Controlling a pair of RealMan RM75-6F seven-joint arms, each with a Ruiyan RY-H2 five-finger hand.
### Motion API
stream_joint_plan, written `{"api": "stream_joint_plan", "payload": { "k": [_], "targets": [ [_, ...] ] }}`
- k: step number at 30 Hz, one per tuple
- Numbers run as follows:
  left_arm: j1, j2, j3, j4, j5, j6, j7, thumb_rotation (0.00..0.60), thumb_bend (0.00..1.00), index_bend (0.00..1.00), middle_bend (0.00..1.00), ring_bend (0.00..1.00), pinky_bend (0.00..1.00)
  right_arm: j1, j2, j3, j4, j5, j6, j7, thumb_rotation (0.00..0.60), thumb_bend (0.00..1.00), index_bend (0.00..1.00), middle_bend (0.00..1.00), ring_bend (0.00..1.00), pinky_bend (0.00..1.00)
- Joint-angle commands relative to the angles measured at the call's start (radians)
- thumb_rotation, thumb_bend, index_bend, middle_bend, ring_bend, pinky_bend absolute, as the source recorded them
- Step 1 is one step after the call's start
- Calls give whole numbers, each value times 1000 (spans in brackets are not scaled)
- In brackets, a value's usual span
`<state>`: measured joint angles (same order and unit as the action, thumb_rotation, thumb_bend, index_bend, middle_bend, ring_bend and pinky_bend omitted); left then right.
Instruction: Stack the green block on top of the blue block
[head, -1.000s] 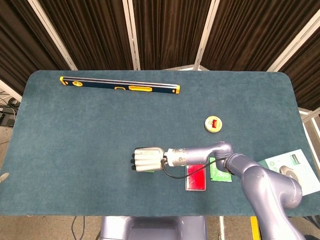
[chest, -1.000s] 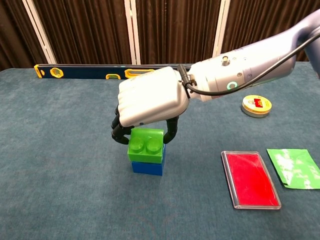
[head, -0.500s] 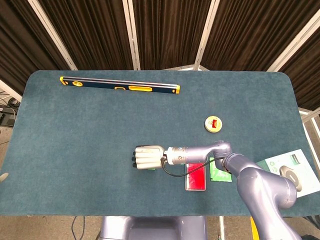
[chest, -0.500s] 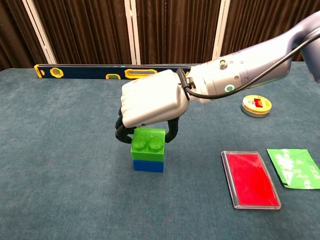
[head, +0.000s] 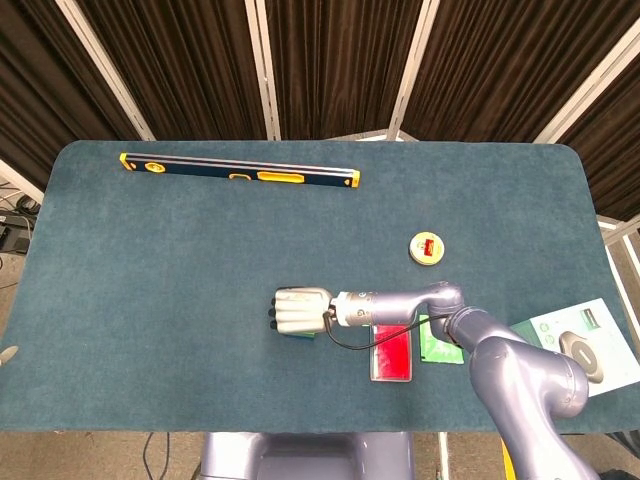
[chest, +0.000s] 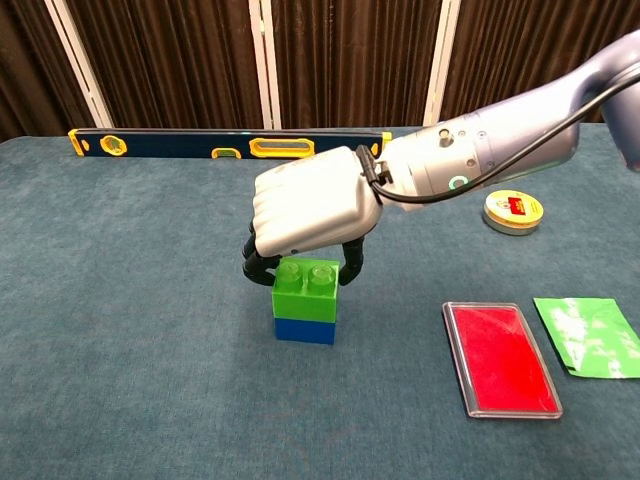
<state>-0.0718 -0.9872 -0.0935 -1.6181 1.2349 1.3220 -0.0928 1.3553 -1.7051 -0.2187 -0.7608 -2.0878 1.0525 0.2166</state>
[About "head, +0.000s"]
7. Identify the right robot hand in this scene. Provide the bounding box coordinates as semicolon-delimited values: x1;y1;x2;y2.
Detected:
266;286;333;336

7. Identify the teal table mat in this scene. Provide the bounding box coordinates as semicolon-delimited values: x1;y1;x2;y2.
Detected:
0;139;640;434

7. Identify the green sachet packet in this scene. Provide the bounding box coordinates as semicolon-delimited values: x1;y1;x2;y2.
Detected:
418;314;465;365

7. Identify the robot torso base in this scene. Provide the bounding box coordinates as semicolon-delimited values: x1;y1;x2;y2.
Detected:
198;431;417;480

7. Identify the blue and yellow spirit level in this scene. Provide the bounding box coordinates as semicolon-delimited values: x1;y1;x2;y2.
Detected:
118;152;362;189

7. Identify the white and green product box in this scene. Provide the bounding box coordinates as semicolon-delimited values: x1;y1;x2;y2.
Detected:
509;297;640;399

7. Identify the black floor equipment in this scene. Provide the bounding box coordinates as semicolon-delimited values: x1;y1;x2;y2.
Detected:
0;194;42;254

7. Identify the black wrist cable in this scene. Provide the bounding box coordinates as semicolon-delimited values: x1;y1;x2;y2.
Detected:
322;310;454;352

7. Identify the black floor cable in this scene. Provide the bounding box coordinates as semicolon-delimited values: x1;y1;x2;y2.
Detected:
142;432;171;477

